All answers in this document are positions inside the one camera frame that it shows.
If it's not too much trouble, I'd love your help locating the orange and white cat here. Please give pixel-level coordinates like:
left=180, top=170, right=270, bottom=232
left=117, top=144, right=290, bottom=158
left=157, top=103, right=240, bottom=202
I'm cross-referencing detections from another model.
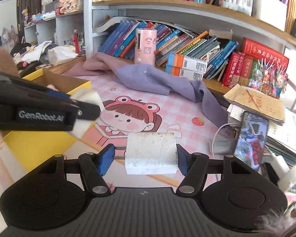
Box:
left=0, top=47, right=20, bottom=79

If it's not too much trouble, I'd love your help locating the curved white booklet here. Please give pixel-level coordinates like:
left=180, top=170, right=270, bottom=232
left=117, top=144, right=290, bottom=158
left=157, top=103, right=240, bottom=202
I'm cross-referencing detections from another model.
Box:
left=92, top=17, right=139, bottom=33

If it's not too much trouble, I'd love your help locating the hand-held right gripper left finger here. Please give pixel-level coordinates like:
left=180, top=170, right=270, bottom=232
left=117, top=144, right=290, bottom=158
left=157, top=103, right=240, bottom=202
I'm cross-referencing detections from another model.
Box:
left=33, top=144, right=116, bottom=195

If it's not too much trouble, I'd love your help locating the pink checked printed tablecloth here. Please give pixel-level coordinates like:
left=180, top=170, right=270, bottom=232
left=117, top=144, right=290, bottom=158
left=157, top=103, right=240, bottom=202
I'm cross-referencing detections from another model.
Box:
left=0, top=73, right=240, bottom=198

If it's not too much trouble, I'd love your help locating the black smartphone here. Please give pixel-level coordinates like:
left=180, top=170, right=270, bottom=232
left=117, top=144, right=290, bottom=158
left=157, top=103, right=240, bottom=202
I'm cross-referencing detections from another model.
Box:
left=234, top=111, right=269, bottom=172

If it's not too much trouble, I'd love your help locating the brown paper envelope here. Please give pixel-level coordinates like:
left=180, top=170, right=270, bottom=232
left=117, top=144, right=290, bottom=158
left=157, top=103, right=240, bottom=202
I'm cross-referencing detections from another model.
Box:
left=223, top=84, right=286, bottom=125

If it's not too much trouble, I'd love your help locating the white crumpled cloth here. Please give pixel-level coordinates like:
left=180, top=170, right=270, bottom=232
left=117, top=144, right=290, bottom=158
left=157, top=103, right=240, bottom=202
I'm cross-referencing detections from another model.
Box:
left=22, top=41, right=52, bottom=63

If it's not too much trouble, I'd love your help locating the red book box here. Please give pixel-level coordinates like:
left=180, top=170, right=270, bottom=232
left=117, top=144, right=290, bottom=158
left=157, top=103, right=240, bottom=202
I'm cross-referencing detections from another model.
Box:
left=242, top=38, right=289, bottom=67

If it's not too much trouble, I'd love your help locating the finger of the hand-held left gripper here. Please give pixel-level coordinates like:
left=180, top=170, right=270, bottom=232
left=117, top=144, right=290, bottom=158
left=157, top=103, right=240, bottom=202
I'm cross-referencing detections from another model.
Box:
left=0, top=70, right=72, bottom=101
left=68, top=99, right=101, bottom=122

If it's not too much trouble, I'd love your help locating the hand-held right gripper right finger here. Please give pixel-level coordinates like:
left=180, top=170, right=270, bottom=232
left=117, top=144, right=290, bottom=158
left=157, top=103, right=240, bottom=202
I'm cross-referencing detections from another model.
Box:
left=175, top=144, right=259, bottom=195

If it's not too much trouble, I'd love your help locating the grey cloth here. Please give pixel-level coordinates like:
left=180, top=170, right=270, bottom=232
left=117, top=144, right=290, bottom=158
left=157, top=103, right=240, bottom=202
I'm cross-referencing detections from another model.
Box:
left=39, top=43, right=60, bottom=63

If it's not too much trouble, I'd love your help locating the white wooden bookshelf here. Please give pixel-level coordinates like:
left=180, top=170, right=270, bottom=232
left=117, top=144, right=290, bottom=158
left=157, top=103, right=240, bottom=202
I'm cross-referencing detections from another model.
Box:
left=84, top=0, right=296, bottom=97

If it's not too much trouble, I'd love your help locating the stack of paper sheets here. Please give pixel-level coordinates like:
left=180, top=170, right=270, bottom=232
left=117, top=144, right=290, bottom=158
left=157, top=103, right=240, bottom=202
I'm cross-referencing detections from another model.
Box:
left=227, top=104, right=296, bottom=166

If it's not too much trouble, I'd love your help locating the white side shelf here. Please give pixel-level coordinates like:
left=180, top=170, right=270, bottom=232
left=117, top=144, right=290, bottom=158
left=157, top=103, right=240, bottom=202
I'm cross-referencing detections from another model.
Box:
left=23, top=10, right=85, bottom=55

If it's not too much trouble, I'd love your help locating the row of leaning books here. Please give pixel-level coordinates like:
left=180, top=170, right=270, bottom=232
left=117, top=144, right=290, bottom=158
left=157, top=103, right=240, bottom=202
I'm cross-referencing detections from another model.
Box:
left=97, top=20, right=240, bottom=82

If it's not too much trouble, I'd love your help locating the yellow cardboard box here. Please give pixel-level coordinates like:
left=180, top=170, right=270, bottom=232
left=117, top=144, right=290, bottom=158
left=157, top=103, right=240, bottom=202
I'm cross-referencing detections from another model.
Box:
left=1, top=68, right=92, bottom=173

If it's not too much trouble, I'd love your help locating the colourful toy figure pack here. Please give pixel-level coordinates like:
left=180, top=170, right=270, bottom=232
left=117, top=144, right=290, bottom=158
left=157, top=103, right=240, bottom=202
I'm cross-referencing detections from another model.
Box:
left=248, top=59, right=289, bottom=99

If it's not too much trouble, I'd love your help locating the white charger plug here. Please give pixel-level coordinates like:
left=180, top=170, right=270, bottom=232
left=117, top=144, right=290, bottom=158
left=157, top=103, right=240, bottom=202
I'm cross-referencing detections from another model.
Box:
left=271, top=153, right=296, bottom=192

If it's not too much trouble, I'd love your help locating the white eraser block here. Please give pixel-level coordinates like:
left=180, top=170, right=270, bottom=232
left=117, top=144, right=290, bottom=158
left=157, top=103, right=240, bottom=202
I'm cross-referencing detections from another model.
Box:
left=125, top=133, right=178, bottom=175

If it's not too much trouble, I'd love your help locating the orange blue white carton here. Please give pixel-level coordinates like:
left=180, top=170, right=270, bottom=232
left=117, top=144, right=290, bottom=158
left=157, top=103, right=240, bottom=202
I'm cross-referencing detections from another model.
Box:
left=166, top=65, right=204, bottom=81
left=168, top=54, right=208, bottom=70

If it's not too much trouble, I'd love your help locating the grey fur trim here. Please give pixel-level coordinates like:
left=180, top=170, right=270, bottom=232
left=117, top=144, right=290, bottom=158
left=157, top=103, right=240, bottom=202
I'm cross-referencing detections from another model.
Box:
left=254, top=201, right=296, bottom=237

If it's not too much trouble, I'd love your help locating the red thick dictionary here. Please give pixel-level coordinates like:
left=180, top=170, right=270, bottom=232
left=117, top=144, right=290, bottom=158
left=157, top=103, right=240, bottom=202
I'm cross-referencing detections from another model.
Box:
left=239, top=55, right=254, bottom=86
left=222, top=52, right=244, bottom=87

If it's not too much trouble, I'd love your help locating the pink cylindrical device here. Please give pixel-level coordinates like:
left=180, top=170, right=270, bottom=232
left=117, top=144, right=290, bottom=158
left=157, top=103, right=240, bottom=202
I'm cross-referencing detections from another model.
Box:
left=134, top=28, right=158, bottom=67

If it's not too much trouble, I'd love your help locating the purple cloth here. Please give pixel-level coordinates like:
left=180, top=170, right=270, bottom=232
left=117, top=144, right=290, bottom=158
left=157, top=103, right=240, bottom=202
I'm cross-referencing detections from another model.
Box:
left=62, top=52, right=229, bottom=129

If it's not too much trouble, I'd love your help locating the white pen holder box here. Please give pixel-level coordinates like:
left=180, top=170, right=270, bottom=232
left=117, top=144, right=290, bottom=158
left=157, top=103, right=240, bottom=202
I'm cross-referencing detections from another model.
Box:
left=252, top=0, right=288, bottom=31

